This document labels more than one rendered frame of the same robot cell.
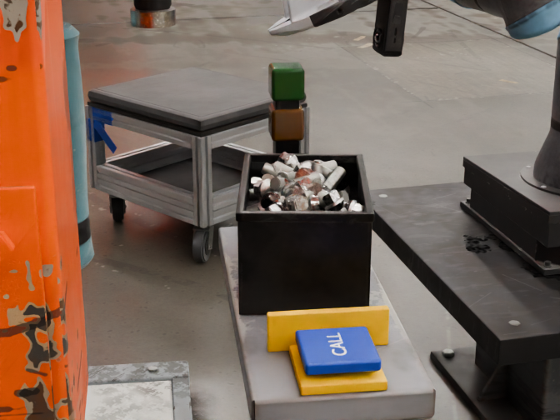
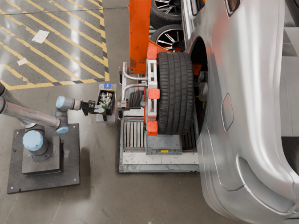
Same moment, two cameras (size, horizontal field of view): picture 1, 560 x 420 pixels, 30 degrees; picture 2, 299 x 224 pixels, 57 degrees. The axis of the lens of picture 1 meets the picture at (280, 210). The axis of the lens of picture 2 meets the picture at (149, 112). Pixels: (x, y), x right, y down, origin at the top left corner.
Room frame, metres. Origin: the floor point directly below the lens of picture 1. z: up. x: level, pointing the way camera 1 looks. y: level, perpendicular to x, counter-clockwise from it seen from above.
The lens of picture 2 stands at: (2.41, 0.41, 2.65)
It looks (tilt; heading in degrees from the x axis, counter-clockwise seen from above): 59 degrees down; 181
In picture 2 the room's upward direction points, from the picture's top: 6 degrees clockwise
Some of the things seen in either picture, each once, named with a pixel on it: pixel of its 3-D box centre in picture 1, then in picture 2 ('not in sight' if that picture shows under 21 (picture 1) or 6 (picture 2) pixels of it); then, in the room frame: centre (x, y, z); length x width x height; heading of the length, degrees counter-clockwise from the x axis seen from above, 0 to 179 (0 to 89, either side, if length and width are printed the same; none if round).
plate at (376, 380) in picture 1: (337, 367); not in sight; (0.87, -0.05, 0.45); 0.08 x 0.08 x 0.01; 7
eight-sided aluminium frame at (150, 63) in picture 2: not in sight; (150, 93); (1.16, 0.38, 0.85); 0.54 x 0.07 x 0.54; 7
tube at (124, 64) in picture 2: not in sight; (135, 69); (1.08, 0.24, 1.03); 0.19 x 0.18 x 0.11; 97
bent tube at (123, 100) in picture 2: not in sight; (135, 90); (1.27, 0.27, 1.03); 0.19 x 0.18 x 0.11; 97
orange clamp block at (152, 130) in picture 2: not in sight; (151, 128); (1.47, 0.42, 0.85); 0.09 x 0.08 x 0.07; 7
